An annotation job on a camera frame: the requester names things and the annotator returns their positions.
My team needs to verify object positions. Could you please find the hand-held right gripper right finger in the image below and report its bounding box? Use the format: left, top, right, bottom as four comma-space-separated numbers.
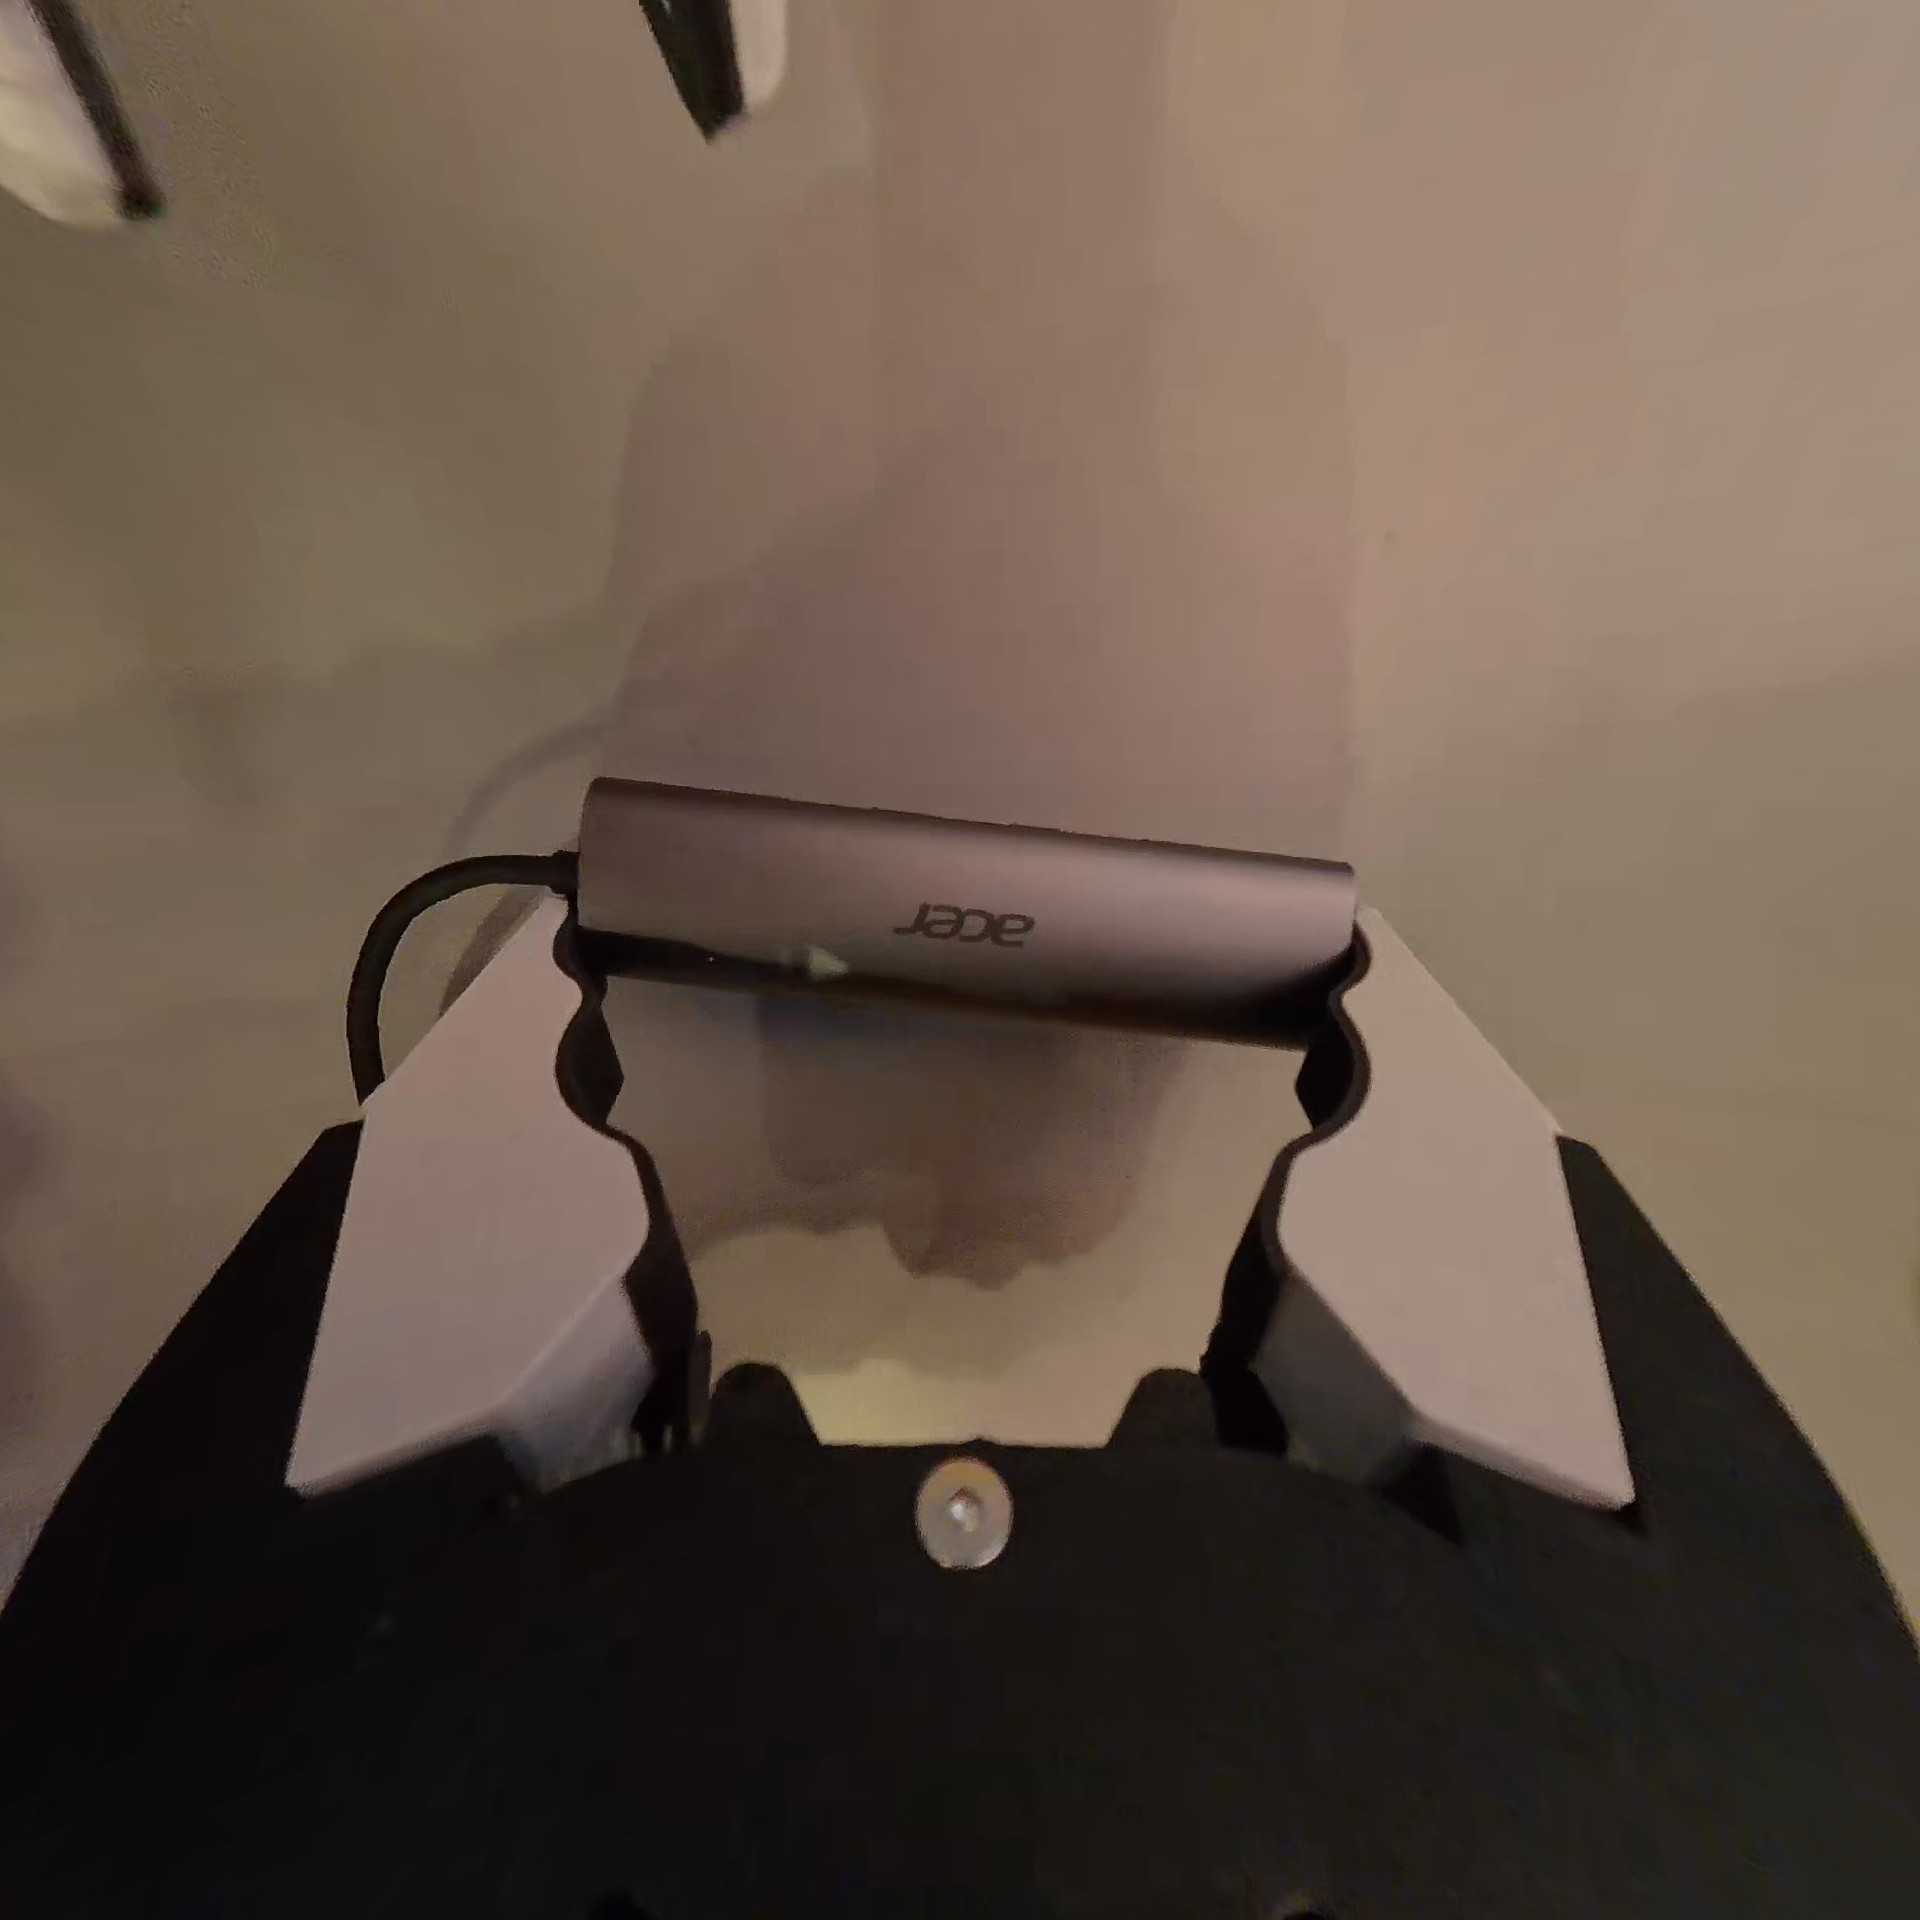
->
1199, 908, 1637, 1509

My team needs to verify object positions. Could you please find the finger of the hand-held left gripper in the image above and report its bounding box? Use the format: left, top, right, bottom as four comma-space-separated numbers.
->
638, 0, 794, 144
0, 0, 166, 231

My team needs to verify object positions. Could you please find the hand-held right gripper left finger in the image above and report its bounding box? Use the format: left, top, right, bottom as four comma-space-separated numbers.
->
285, 901, 707, 1500

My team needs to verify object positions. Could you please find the dark grey usb hub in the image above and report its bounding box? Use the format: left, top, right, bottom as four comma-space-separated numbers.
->
574, 774, 1359, 1052

